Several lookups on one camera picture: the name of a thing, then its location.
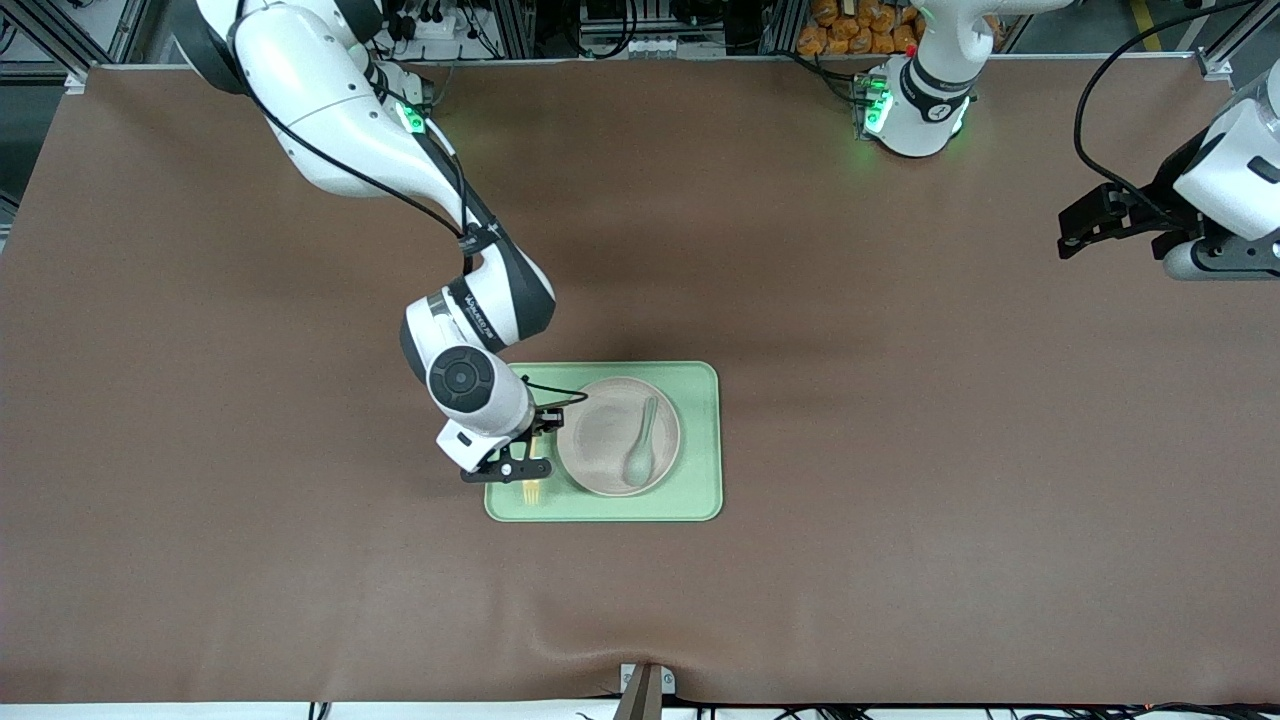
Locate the aluminium frame profile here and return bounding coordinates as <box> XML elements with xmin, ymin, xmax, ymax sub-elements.
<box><xmin>0</xmin><ymin>0</ymin><xmax>151</xmax><ymax>93</ymax></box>
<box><xmin>1195</xmin><ymin>0</ymin><xmax>1280</xmax><ymax>81</ymax></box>

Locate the yellow plastic fork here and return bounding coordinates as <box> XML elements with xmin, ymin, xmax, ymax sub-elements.
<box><xmin>520</xmin><ymin>432</ymin><xmax>546</xmax><ymax>504</ymax></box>

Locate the brown table cover mat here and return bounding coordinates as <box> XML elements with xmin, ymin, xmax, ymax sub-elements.
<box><xmin>0</xmin><ymin>55</ymin><xmax>1280</xmax><ymax>706</ymax></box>

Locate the round beige plate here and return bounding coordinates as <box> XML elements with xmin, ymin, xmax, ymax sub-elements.
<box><xmin>556</xmin><ymin>377</ymin><xmax>682</xmax><ymax>498</ymax></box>

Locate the white power strip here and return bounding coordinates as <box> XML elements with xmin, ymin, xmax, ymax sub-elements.
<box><xmin>385</xmin><ymin>0</ymin><xmax>476</xmax><ymax>43</ymax></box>

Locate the aluminium frame post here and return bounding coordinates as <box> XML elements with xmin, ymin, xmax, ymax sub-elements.
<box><xmin>497</xmin><ymin>0</ymin><xmax>536</xmax><ymax>59</ymax></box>
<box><xmin>765</xmin><ymin>0</ymin><xmax>806</xmax><ymax>56</ymax></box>

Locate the light green rectangular tray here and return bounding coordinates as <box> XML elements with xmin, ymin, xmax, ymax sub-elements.
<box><xmin>484</xmin><ymin>361</ymin><xmax>724</xmax><ymax>523</ymax></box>

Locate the pale green plastic spoon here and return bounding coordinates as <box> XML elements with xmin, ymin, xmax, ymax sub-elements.
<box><xmin>622</xmin><ymin>396</ymin><xmax>660</xmax><ymax>488</ymax></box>

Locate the grey metal clamp bracket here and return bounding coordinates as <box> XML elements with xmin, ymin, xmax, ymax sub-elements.
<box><xmin>613</xmin><ymin>662</ymin><xmax>677</xmax><ymax>720</ymax></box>

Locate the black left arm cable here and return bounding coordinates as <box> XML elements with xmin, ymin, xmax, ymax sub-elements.
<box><xmin>1074</xmin><ymin>0</ymin><xmax>1256</xmax><ymax>216</ymax></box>

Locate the orange snack bags pile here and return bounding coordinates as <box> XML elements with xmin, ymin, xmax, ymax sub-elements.
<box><xmin>797</xmin><ymin>0</ymin><xmax>926</xmax><ymax>57</ymax></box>

